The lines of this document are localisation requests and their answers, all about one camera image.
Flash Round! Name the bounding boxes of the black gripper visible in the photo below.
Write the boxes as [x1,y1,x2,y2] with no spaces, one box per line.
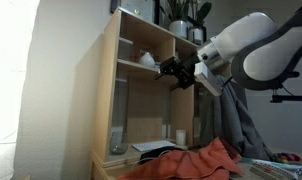
[153,54,202,92]

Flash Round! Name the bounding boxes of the orange towel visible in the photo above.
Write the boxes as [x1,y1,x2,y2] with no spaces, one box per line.
[116,136,245,180]

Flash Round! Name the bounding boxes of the white ceramic teapot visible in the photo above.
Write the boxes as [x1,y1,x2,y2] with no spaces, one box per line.
[138,50,157,69]

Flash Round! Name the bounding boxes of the wooden shelf unit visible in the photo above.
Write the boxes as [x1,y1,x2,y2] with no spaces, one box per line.
[90,7,232,180]

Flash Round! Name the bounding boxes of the potted plant in grey pot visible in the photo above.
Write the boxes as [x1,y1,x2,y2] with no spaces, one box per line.
[186,0,213,48]

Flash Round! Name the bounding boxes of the potted plant in white pot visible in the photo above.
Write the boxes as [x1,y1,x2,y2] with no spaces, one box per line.
[159,0,192,40]

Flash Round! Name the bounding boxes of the small white boxes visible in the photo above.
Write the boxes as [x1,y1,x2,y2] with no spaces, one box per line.
[161,123,172,140]

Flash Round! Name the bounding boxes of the white keyboard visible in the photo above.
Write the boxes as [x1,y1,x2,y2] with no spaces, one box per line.
[131,139,177,153]

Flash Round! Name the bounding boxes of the black bag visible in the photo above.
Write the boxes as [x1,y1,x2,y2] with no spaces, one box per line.
[139,145,184,164]

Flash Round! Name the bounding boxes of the clear glass jar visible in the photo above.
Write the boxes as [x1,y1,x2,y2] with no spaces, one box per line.
[109,130,129,156]

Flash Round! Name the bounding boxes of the tennis racket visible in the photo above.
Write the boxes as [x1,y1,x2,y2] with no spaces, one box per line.
[249,159,302,180]

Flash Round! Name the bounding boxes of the small colourful objects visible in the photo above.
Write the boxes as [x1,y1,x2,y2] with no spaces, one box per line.
[272,152,302,164]

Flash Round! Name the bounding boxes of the framed picture with black frame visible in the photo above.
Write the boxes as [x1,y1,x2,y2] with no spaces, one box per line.
[110,0,161,25]

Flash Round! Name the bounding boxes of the white charging cable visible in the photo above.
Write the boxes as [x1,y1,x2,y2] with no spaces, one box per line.
[130,149,172,172]

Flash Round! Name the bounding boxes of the thin black camera cable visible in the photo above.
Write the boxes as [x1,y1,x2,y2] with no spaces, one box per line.
[280,83,302,106]

